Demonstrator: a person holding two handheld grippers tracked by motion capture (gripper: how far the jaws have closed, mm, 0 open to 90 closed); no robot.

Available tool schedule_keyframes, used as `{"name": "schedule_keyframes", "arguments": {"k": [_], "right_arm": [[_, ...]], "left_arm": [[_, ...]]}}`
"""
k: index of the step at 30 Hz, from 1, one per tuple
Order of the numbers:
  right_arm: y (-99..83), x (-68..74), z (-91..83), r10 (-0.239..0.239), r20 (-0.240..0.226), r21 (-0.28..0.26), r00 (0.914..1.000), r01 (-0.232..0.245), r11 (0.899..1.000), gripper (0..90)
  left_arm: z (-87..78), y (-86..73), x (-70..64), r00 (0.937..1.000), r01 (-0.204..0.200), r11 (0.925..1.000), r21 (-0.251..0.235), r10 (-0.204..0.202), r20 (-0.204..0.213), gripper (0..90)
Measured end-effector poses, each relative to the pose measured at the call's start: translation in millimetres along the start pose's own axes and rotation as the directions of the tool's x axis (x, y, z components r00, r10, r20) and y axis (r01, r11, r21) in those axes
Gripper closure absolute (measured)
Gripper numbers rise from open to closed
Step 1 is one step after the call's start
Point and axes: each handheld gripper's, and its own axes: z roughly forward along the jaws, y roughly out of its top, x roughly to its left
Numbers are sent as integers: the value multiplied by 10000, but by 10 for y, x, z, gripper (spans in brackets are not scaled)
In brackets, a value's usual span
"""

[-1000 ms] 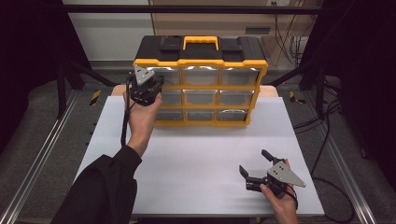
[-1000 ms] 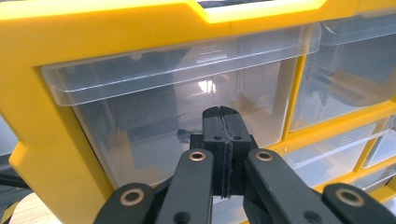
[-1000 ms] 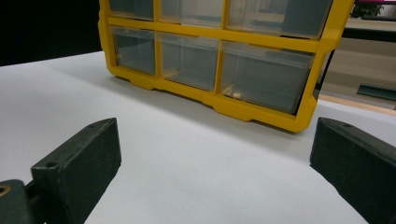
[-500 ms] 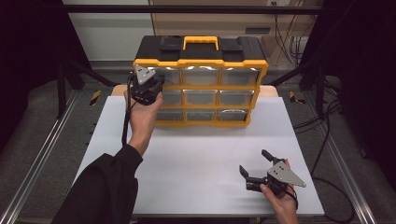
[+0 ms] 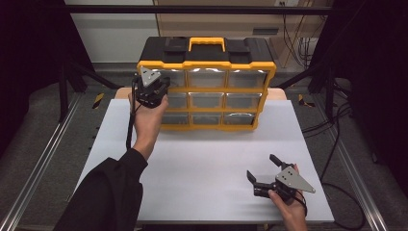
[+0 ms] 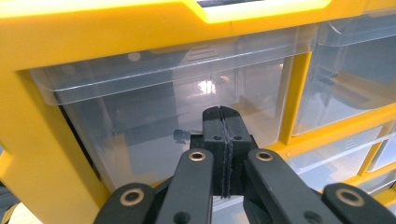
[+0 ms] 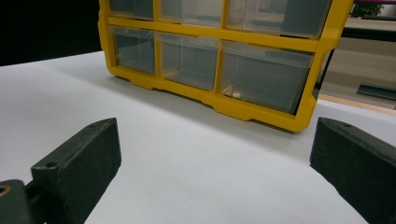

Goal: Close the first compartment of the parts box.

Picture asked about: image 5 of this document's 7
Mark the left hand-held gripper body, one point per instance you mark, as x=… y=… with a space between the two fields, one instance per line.
x=150 y=93

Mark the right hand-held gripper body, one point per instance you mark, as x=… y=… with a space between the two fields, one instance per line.
x=293 y=181

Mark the transparent pull-out drawer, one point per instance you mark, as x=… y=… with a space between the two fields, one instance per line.
x=177 y=78

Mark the yellow black organizer cabinet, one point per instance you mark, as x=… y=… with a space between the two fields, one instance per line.
x=205 y=57

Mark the person's left hand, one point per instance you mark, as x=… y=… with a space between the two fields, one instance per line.
x=147 y=125

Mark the person's right hand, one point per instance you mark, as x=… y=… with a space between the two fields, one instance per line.
x=293 y=215

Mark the wooden table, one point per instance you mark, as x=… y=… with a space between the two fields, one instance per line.
x=123 y=93

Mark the yellow black hazard tape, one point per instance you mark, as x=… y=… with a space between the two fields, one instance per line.
x=98 y=100
x=303 y=101

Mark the grid of clear plastic bins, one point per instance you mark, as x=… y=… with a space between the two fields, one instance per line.
x=207 y=100

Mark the black metal stand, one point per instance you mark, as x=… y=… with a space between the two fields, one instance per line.
x=63 y=96
x=329 y=96

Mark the black horizontal bar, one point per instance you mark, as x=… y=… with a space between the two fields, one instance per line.
x=192 y=9

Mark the light wooden cabinet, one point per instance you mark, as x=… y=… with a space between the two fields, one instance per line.
x=224 y=24

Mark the black curtain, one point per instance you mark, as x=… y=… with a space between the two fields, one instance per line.
x=29 y=64
x=378 y=80

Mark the aluminium floor rail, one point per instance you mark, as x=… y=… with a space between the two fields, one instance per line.
x=348 y=166
x=40 y=166

